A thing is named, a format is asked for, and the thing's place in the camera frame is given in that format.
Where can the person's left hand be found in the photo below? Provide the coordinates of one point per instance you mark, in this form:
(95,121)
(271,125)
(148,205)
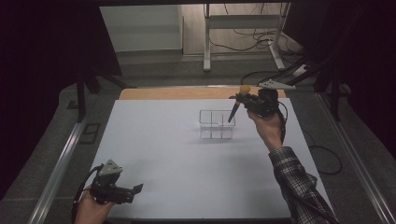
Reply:
(91,211)

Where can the clear acrylic compartment organizer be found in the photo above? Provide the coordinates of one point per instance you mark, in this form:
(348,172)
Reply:
(217,126)

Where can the white cabinet panel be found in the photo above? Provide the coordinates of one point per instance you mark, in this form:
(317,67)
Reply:
(143,28)

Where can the white power strip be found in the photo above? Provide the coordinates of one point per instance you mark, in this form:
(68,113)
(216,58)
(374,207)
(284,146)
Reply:
(300,70)

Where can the white table board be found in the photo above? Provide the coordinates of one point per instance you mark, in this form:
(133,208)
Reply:
(186,174)

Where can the white metal desk frame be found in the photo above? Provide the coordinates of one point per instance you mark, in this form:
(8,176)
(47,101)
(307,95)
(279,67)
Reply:
(206,46)

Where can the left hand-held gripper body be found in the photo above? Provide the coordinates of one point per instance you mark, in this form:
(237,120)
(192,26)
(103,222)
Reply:
(107,189)

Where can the dark curtain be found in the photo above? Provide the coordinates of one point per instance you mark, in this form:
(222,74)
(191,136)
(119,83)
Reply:
(40,62)
(370,62)

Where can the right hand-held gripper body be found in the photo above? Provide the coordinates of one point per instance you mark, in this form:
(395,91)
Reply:
(261,102)

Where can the black metal stand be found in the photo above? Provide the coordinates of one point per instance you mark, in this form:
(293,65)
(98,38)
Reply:
(335,99)
(81,99)

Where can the person's right hand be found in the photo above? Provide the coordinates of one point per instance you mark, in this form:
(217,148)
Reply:
(267,130)

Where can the aluminium floor rail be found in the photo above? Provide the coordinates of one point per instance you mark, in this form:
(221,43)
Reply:
(351,149)
(62,165)

